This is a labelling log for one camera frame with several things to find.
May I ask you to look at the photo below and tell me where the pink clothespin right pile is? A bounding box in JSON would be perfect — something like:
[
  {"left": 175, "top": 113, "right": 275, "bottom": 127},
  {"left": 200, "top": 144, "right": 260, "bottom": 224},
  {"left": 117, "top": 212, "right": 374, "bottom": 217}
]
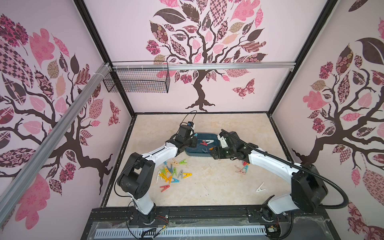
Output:
[{"left": 236, "top": 170, "right": 246, "bottom": 175}]

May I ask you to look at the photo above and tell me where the teal plastic storage box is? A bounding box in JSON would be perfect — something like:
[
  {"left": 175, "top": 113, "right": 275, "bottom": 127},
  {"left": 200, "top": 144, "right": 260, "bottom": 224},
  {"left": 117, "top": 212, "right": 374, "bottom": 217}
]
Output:
[{"left": 185, "top": 133, "right": 220, "bottom": 157}]

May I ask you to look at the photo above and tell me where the orange clothespin front left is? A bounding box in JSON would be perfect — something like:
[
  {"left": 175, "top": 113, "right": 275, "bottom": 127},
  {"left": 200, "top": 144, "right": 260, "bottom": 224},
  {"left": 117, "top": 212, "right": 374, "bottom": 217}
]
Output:
[{"left": 165, "top": 176, "right": 173, "bottom": 184}]

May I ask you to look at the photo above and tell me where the aluminium rail on wall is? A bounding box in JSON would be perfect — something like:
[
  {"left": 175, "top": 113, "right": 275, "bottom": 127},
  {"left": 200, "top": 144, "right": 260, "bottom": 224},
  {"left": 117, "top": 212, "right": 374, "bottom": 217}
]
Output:
[
  {"left": 113, "top": 62, "right": 296, "bottom": 71},
  {"left": 1, "top": 63, "right": 111, "bottom": 224}
]

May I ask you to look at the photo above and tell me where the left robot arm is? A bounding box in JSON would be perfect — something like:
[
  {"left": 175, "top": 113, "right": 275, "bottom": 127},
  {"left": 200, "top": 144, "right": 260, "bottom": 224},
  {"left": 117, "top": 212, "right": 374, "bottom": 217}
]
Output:
[{"left": 116, "top": 122, "right": 197, "bottom": 216}]

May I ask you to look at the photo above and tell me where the aluminium rail on back wall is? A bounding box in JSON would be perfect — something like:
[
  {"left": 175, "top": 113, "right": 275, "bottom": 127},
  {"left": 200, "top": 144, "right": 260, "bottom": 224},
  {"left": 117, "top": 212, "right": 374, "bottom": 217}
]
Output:
[{"left": 113, "top": 62, "right": 296, "bottom": 71}]

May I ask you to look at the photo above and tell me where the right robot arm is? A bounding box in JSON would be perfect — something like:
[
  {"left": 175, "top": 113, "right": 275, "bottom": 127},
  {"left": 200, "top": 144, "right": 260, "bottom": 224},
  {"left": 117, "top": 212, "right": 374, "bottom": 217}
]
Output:
[{"left": 211, "top": 131, "right": 328, "bottom": 215}]

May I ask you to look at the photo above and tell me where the beige clothespin left pile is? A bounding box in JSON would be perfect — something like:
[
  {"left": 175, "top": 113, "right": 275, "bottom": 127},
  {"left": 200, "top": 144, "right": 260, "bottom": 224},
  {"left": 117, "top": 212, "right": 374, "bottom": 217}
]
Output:
[{"left": 168, "top": 159, "right": 180, "bottom": 166}]

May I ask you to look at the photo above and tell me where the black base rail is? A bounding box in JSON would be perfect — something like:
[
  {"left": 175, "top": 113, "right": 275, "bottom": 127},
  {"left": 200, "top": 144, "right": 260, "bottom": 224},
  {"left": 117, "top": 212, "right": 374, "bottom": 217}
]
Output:
[{"left": 87, "top": 205, "right": 329, "bottom": 226}]

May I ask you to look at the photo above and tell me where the aluminium rail on left wall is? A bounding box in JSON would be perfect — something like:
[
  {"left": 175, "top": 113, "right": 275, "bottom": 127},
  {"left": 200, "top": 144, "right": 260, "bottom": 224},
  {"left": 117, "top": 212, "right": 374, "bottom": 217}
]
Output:
[{"left": 1, "top": 63, "right": 111, "bottom": 224}]

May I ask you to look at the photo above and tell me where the grey clothespin left pile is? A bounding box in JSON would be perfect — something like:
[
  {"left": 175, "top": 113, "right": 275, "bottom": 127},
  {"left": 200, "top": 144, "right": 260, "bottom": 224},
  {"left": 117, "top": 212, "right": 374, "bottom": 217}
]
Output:
[{"left": 177, "top": 170, "right": 184, "bottom": 179}]

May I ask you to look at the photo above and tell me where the yellow clothespin left pile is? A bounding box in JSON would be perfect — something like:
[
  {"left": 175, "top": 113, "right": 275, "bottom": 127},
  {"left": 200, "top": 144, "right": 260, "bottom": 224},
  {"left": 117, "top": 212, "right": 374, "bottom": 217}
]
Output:
[{"left": 183, "top": 173, "right": 193, "bottom": 179}]

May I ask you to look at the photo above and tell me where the white slotted cable duct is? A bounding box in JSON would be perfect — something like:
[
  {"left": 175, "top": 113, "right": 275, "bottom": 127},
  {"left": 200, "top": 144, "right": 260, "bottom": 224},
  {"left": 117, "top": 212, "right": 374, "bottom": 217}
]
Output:
[{"left": 93, "top": 226, "right": 267, "bottom": 240}]

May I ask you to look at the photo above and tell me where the black wire mesh basket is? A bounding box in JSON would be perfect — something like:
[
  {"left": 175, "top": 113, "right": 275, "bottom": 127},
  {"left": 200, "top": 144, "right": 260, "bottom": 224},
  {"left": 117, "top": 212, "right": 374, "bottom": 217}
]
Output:
[{"left": 103, "top": 60, "right": 171, "bottom": 94}]

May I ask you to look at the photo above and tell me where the black corrugated cable hose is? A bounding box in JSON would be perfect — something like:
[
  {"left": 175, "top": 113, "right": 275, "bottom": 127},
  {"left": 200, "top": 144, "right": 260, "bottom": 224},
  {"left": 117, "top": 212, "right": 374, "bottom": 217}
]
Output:
[{"left": 220, "top": 128, "right": 350, "bottom": 210}]

